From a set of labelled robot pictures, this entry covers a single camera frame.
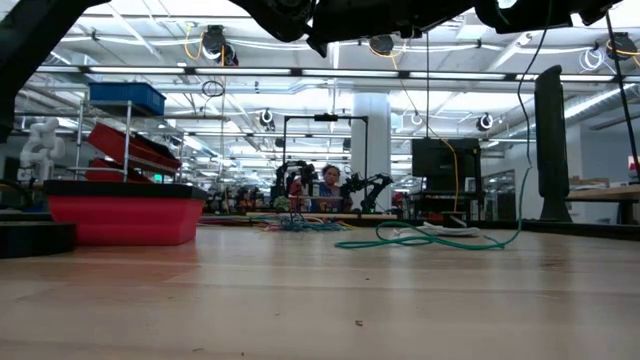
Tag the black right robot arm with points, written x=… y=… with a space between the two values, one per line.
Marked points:
x=550 y=12

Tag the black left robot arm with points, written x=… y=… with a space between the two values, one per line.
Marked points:
x=30 y=40

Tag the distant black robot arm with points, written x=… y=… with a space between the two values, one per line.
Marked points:
x=372 y=187

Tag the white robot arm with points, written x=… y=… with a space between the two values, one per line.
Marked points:
x=42 y=145

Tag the black vertical pole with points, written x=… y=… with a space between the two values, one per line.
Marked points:
x=427 y=85

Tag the white building column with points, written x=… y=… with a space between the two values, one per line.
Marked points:
x=372 y=130

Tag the ceiling light strip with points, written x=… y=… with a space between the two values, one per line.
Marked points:
x=240 y=71

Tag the black monitor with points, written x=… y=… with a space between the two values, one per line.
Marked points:
x=440 y=157

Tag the black tall stand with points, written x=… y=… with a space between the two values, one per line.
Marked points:
x=552 y=150

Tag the black thin pole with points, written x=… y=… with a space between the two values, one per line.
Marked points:
x=622 y=85

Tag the metal shelf rack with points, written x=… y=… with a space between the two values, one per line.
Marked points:
x=128 y=140

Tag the red storage bin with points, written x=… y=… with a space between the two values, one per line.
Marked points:
x=115 y=142
x=100 y=172

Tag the wooden workbench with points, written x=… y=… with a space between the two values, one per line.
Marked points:
x=605 y=194

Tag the red and black box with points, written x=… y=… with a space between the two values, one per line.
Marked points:
x=125 y=220

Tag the black gantry frame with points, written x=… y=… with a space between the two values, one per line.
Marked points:
x=325 y=117

